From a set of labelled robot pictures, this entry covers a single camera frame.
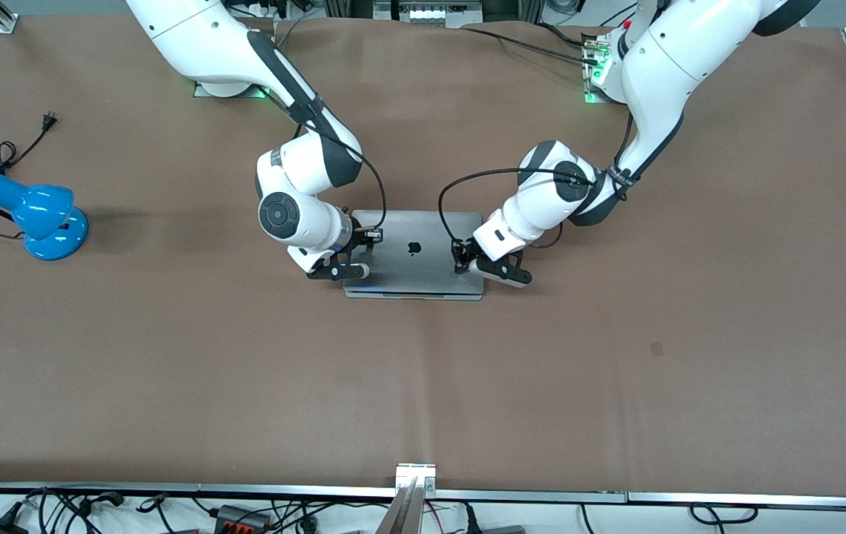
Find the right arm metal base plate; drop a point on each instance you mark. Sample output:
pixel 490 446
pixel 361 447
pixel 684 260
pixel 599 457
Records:
pixel 204 93

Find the silver grey laptop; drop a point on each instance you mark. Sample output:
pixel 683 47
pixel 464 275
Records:
pixel 422 274

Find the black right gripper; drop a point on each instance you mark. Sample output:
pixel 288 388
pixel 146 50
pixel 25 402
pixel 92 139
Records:
pixel 360 236

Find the black adapter with orange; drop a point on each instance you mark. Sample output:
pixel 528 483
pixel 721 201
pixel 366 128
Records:
pixel 241 515

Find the brown table mat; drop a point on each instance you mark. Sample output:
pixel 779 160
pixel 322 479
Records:
pixel 170 371

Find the metal table edge rail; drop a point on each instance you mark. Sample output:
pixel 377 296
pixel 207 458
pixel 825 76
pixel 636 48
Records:
pixel 170 490

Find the white power strip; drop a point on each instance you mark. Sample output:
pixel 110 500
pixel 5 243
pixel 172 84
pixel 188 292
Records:
pixel 430 13

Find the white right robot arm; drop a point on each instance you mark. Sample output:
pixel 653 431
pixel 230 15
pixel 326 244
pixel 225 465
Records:
pixel 200 44

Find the blue desk lamp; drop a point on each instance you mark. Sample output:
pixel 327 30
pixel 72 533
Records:
pixel 52 208

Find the aluminium profile bar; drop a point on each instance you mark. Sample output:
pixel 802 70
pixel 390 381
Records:
pixel 408 504

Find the grey box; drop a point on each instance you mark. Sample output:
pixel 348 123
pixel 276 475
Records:
pixel 504 530

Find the black mains plug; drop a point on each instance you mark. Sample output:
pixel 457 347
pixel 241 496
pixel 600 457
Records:
pixel 471 523

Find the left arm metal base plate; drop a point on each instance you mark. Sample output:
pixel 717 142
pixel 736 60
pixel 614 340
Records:
pixel 593 55

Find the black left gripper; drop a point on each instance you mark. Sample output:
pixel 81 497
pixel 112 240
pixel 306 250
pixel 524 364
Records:
pixel 460 254

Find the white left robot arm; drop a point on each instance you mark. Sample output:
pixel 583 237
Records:
pixel 675 59

